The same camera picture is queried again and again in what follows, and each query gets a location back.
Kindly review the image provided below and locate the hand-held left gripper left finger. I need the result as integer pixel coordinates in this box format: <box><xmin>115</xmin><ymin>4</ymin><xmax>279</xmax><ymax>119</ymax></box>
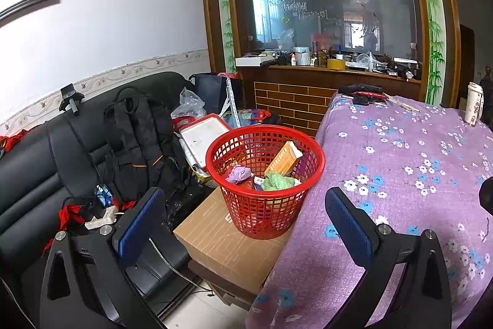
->
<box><xmin>40</xmin><ymin>186</ymin><xmax>166</xmax><ymax>329</ymax></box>

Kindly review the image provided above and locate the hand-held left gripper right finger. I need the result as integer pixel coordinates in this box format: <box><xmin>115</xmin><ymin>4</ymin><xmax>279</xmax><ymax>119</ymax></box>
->
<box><xmin>324</xmin><ymin>187</ymin><xmax>453</xmax><ymax>329</ymax></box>

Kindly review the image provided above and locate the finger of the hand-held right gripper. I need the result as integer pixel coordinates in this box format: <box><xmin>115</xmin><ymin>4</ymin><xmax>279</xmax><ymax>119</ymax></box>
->
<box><xmin>479</xmin><ymin>178</ymin><xmax>493</xmax><ymax>216</ymax></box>

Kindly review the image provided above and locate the red plastic mesh basket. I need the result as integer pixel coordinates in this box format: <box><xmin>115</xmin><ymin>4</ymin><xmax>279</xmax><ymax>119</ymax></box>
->
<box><xmin>206</xmin><ymin>125</ymin><xmax>326</xmax><ymax>240</ymax></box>

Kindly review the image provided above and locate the white power strip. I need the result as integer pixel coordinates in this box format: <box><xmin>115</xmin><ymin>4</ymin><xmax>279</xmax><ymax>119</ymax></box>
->
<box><xmin>85</xmin><ymin>206</ymin><xmax>118</xmax><ymax>230</ymax></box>

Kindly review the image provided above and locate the small blue and white item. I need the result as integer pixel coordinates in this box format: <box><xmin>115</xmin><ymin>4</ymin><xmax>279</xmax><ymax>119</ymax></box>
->
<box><xmin>94</xmin><ymin>186</ymin><xmax>114</xmax><ymax>207</ymax></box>

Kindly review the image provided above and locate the purple floral tablecloth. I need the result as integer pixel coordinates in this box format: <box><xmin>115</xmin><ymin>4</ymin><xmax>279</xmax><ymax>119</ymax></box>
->
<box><xmin>246</xmin><ymin>92</ymin><xmax>493</xmax><ymax>329</ymax></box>

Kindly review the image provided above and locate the black backpack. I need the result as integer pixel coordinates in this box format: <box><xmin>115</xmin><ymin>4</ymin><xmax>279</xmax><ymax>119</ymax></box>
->
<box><xmin>101</xmin><ymin>88</ymin><xmax>189</xmax><ymax>206</ymax></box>

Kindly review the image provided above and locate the green crumpled cloth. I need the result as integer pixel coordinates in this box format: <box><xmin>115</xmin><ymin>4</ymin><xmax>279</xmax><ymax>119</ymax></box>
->
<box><xmin>262</xmin><ymin>172</ymin><xmax>299</xmax><ymax>191</ymax></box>

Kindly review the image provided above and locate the brown cardboard box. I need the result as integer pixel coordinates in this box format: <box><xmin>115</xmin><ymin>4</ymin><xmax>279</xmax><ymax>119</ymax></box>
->
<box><xmin>173</xmin><ymin>186</ymin><xmax>297</xmax><ymax>295</ymax></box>

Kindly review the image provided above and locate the orange and white box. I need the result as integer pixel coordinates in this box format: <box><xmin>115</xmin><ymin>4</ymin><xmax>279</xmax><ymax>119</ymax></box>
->
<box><xmin>264</xmin><ymin>141</ymin><xmax>304</xmax><ymax>177</ymax></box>

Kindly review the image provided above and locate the white tumbler cup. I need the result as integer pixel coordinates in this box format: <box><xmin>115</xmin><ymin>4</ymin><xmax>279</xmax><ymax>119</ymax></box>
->
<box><xmin>464</xmin><ymin>81</ymin><xmax>485</xmax><ymax>127</ymax></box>

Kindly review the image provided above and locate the white tray with red rim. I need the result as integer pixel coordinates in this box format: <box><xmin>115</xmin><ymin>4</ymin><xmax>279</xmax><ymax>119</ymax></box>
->
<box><xmin>179</xmin><ymin>114</ymin><xmax>232</xmax><ymax>175</ymax></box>

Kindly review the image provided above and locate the purple crumpled paper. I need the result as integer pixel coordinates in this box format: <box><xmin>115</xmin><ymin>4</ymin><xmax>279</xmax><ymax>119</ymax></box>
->
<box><xmin>225</xmin><ymin>165</ymin><xmax>251</xmax><ymax>186</ymax></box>

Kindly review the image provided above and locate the black leather sofa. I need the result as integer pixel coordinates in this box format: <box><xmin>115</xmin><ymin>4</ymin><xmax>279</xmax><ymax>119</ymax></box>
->
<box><xmin>0</xmin><ymin>72</ymin><xmax>216</xmax><ymax>314</ymax></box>

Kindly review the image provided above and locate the pale wooden stick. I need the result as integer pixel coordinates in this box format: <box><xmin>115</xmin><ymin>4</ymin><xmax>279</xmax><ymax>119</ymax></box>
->
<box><xmin>381</xmin><ymin>93</ymin><xmax>421</xmax><ymax>113</ymax></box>

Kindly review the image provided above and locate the clear plastic bag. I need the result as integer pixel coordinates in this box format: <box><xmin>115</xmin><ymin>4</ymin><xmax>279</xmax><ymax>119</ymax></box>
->
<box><xmin>170</xmin><ymin>86</ymin><xmax>207</xmax><ymax>119</ymax></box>

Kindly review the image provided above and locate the black and red pouch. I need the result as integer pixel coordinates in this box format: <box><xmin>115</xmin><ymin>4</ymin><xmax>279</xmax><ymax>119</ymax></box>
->
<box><xmin>338</xmin><ymin>84</ymin><xmax>386</xmax><ymax>106</ymax></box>

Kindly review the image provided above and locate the wooden counter with brick pattern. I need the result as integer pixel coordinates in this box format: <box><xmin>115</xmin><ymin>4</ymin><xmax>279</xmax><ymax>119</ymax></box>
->
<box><xmin>241</xmin><ymin>63</ymin><xmax>428</xmax><ymax>139</ymax></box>

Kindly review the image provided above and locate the red and blue package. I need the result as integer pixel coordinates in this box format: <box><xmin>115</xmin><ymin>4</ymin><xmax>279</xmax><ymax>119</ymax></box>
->
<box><xmin>237</xmin><ymin>109</ymin><xmax>272</xmax><ymax>127</ymax></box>

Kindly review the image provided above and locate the dark navy paper bag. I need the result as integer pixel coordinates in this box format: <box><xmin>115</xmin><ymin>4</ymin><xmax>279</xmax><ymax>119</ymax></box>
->
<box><xmin>193</xmin><ymin>72</ymin><xmax>243</xmax><ymax>114</ymax></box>

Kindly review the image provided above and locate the white measuring strip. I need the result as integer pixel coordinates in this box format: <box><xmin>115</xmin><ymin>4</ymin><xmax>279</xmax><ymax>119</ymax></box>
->
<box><xmin>221</xmin><ymin>76</ymin><xmax>241</xmax><ymax>129</ymax></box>

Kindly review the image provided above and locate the red cloth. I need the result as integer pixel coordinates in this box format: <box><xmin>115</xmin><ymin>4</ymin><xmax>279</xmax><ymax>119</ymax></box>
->
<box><xmin>0</xmin><ymin>130</ymin><xmax>29</xmax><ymax>154</ymax></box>

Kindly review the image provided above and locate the flat white box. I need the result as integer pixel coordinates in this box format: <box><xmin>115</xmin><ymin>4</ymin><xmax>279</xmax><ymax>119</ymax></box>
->
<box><xmin>236</xmin><ymin>55</ymin><xmax>278</xmax><ymax>68</ymax></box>

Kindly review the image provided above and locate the black clamp mount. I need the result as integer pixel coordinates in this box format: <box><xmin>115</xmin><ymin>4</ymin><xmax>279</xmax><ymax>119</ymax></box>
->
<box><xmin>59</xmin><ymin>84</ymin><xmax>84</xmax><ymax>116</ymax></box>

